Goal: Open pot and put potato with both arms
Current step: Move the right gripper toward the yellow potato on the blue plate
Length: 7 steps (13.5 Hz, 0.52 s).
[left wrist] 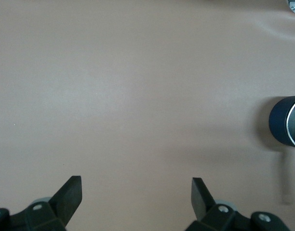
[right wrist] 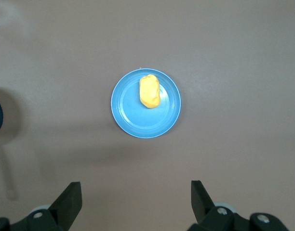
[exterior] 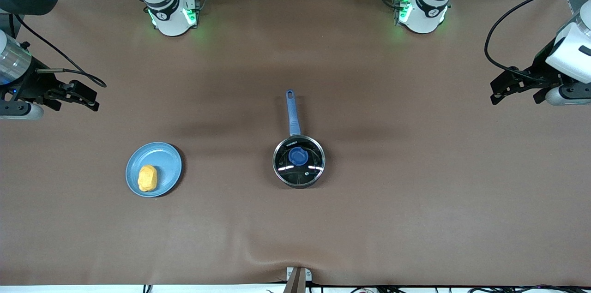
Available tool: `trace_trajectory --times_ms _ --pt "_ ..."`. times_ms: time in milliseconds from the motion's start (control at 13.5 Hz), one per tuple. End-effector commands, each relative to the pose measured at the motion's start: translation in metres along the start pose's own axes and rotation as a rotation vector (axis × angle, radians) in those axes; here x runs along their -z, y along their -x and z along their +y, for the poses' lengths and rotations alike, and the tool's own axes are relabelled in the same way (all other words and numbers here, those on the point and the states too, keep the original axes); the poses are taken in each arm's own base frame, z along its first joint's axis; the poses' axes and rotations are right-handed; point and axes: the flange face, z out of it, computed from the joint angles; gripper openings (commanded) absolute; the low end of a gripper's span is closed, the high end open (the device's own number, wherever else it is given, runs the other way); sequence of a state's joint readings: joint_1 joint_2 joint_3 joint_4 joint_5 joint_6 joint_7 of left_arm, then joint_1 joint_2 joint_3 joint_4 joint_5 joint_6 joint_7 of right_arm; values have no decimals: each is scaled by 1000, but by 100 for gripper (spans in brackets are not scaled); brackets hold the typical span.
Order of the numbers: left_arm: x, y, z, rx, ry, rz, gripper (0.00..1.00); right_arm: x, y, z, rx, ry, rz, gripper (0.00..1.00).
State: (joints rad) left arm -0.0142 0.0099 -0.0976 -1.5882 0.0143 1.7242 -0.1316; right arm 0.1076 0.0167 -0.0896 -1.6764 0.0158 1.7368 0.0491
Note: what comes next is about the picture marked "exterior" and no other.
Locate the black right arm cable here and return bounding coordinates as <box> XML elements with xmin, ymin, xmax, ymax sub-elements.
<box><xmin>13</xmin><ymin>12</ymin><xmax>108</xmax><ymax>88</ymax></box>

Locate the brown table mat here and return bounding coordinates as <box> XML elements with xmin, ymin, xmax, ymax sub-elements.
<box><xmin>0</xmin><ymin>0</ymin><xmax>591</xmax><ymax>287</ymax></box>

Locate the yellow potato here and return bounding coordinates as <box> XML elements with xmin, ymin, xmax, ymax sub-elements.
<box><xmin>138</xmin><ymin>165</ymin><xmax>158</xmax><ymax>192</ymax></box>

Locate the blue plate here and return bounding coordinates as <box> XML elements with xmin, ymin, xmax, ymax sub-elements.
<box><xmin>126</xmin><ymin>142</ymin><xmax>183</xmax><ymax>198</ymax></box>

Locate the black pot blue handle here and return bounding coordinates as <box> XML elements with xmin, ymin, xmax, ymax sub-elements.
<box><xmin>273</xmin><ymin>90</ymin><xmax>326</xmax><ymax>189</ymax></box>

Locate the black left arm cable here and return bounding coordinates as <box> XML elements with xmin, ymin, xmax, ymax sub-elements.
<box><xmin>484</xmin><ymin>0</ymin><xmax>578</xmax><ymax>83</ymax></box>

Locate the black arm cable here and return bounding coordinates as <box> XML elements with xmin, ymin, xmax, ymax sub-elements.
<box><xmin>484</xmin><ymin>0</ymin><xmax>578</xmax><ymax>83</ymax></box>
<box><xmin>13</xmin><ymin>12</ymin><xmax>108</xmax><ymax>88</ymax></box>

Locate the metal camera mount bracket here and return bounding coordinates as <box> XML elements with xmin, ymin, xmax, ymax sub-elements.
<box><xmin>285</xmin><ymin>266</ymin><xmax>313</xmax><ymax>293</ymax></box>

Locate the glass lid blue knob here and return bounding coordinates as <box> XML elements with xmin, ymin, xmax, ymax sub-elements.
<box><xmin>274</xmin><ymin>138</ymin><xmax>325</xmax><ymax>187</ymax></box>

